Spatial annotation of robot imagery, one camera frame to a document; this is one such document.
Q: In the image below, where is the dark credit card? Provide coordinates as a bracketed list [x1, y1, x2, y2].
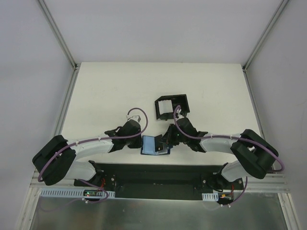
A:
[154, 135, 168, 155]

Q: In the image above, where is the blue leather card holder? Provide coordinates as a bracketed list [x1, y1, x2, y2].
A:
[141, 136, 170, 156]

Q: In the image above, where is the black plastic card tray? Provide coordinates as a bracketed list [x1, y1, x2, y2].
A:
[154, 94, 190, 121]

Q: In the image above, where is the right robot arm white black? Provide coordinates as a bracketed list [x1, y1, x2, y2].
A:
[161, 117, 279, 189]

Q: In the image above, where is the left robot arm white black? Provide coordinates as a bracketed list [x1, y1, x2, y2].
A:
[32, 118, 142, 186]

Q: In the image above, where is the white cards stack in tray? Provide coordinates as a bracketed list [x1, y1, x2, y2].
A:
[158, 100, 172, 104]

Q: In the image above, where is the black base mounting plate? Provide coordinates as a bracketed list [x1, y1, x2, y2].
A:
[88, 163, 243, 200]

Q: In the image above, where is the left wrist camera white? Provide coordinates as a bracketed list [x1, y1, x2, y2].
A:
[126, 115, 141, 123]

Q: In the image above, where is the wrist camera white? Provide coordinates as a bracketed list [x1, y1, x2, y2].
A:
[126, 115, 141, 123]
[174, 108, 187, 119]

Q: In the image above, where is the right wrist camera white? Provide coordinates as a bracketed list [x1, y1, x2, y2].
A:
[174, 108, 187, 119]

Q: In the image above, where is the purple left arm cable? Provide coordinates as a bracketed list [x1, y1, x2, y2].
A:
[38, 107, 148, 213]

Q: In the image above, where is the right white cable duct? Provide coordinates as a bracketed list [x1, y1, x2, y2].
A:
[201, 193, 219, 202]

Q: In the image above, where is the white cable duct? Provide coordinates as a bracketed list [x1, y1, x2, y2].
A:
[40, 188, 115, 199]
[201, 193, 219, 202]

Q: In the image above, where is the left white cable duct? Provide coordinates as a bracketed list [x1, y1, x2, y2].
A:
[40, 188, 115, 199]

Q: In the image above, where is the left aluminium frame post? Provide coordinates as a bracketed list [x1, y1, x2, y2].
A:
[37, 0, 81, 70]

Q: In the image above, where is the aluminium frame post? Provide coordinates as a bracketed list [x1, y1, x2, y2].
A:
[241, 0, 295, 71]
[37, 0, 81, 70]

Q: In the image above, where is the right aluminium frame post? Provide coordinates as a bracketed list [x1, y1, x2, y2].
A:
[241, 0, 295, 71]

